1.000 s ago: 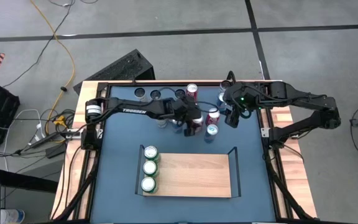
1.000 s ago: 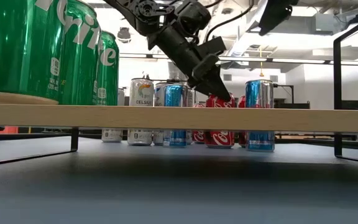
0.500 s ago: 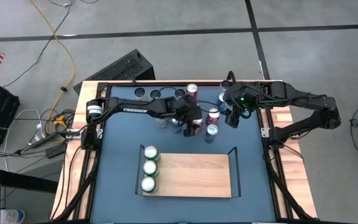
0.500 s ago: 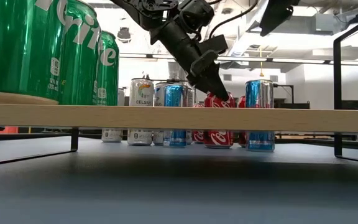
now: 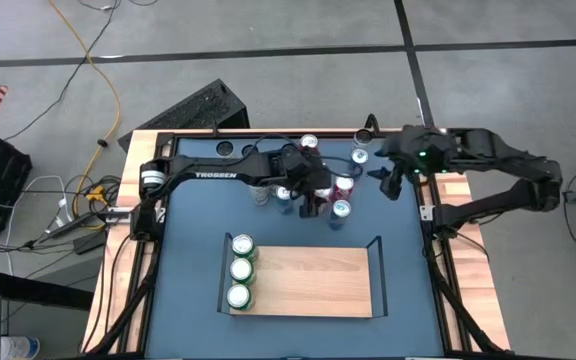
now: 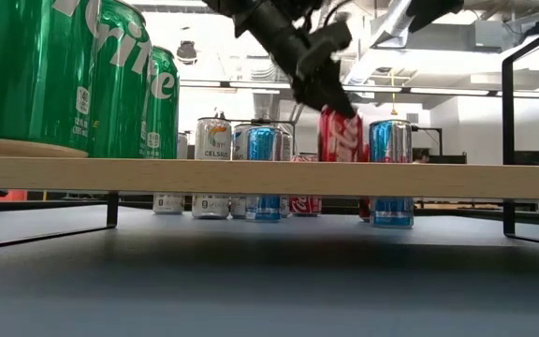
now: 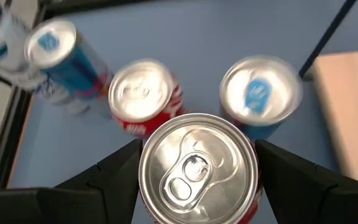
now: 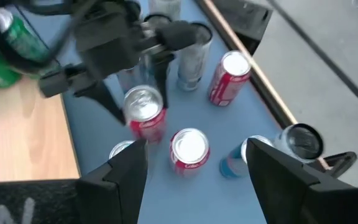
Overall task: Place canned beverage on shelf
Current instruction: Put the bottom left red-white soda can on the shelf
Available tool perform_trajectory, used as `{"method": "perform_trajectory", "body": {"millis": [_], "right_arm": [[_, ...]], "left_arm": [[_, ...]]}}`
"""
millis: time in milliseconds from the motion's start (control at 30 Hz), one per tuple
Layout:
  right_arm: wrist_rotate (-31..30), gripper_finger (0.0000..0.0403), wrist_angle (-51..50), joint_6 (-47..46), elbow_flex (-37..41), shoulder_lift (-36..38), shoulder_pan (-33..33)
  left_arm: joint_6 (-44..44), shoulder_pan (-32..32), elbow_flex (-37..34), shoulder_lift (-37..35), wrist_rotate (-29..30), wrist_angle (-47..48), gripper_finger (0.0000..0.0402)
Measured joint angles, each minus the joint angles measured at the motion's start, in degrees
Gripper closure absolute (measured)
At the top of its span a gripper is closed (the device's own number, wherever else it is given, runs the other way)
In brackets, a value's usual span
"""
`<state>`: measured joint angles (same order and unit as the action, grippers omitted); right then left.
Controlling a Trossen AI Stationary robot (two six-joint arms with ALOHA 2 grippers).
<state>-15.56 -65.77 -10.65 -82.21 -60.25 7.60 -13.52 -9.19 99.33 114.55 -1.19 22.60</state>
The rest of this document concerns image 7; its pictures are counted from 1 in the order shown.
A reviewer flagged light wooden board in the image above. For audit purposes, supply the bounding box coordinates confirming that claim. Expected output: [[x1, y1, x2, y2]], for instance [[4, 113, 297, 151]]
[[298, 0, 358, 189]]

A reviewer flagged blue silver Red Bull can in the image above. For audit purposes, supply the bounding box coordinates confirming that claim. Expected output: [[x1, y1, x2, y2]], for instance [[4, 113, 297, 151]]
[[23, 17, 114, 121], [218, 55, 304, 141]]

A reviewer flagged red Coca-Cola can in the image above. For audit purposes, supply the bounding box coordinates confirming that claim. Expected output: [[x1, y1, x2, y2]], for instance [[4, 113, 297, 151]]
[[108, 58, 188, 140], [137, 112, 264, 224]]

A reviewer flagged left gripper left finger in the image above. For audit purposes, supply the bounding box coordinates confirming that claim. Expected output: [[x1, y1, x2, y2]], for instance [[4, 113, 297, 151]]
[[55, 138, 144, 224]]

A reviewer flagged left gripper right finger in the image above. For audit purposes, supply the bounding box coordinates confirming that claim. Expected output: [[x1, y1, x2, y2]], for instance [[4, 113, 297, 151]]
[[255, 139, 338, 224]]

